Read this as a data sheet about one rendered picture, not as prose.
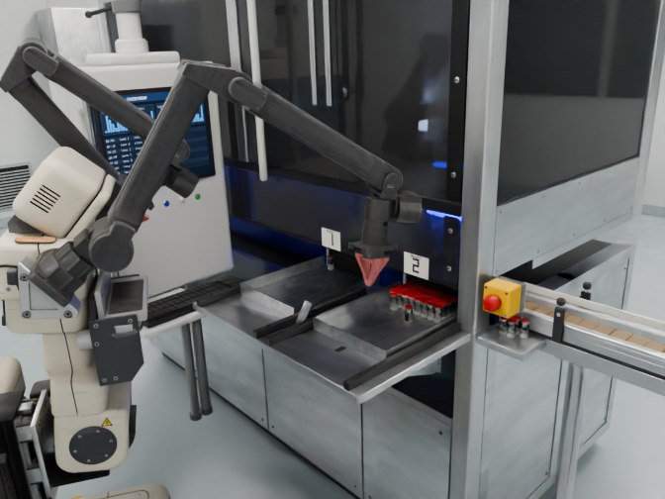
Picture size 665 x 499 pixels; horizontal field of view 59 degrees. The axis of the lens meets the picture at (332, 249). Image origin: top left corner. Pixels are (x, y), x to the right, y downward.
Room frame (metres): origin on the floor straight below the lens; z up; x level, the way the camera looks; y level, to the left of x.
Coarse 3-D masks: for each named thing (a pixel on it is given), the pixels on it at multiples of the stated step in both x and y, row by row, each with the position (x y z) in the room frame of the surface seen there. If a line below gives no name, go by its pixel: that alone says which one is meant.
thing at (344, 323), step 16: (384, 288) 1.56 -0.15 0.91; (352, 304) 1.47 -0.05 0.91; (368, 304) 1.52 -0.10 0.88; (384, 304) 1.52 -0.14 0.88; (320, 320) 1.36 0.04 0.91; (336, 320) 1.43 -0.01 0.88; (352, 320) 1.42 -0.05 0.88; (368, 320) 1.42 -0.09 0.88; (384, 320) 1.42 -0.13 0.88; (400, 320) 1.41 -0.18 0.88; (416, 320) 1.41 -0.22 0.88; (432, 320) 1.41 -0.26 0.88; (448, 320) 1.35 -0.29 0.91; (336, 336) 1.31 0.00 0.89; (352, 336) 1.27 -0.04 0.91; (368, 336) 1.33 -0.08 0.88; (384, 336) 1.33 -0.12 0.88; (400, 336) 1.32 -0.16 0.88; (416, 336) 1.26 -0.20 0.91; (368, 352) 1.23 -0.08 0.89; (384, 352) 1.19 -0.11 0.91
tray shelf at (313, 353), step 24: (216, 312) 1.51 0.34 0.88; (240, 312) 1.50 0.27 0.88; (264, 312) 1.50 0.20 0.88; (240, 336) 1.39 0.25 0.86; (264, 336) 1.35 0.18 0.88; (312, 336) 1.34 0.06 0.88; (456, 336) 1.32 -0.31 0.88; (288, 360) 1.24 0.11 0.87; (312, 360) 1.22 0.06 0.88; (336, 360) 1.21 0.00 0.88; (360, 360) 1.21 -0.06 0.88; (408, 360) 1.20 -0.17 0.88; (432, 360) 1.23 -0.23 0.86; (336, 384) 1.11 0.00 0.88; (384, 384) 1.11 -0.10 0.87
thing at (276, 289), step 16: (320, 256) 1.85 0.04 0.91; (272, 272) 1.71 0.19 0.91; (288, 272) 1.76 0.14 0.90; (304, 272) 1.79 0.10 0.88; (320, 272) 1.78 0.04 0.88; (336, 272) 1.78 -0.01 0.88; (240, 288) 1.63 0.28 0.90; (256, 288) 1.67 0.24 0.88; (272, 288) 1.66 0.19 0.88; (288, 288) 1.66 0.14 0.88; (304, 288) 1.65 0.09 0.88; (320, 288) 1.65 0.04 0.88; (336, 288) 1.65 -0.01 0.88; (352, 288) 1.59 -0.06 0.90; (368, 288) 1.64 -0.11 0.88; (272, 304) 1.52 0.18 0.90; (288, 304) 1.54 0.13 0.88
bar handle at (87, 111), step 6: (84, 102) 1.66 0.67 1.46; (84, 108) 1.67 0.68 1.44; (90, 108) 1.67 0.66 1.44; (84, 114) 1.67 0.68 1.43; (90, 114) 1.67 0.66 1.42; (90, 120) 1.67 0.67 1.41; (90, 126) 1.67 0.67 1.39; (90, 132) 1.66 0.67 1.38; (96, 132) 1.68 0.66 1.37; (90, 138) 1.66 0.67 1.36; (96, 138) 1.67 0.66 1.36; (96, 144) 1.67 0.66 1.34; (114, 276) 1.66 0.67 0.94
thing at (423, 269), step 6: (408, 252) 1.48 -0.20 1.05; (408, 258) 1.48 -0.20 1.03; (420, 258) 1.45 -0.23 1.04; (426, 258) 1.43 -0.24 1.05; (408, 264) 1.48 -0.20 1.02; (420, 264) 1.45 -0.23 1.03; (426, 264) 1.43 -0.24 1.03; (408, 270) 1.48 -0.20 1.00; (420, 270) 1.45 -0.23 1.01; (426, 270) 1.43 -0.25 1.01; (420, 276) 1.45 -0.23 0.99; (426, 276) 1.43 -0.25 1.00
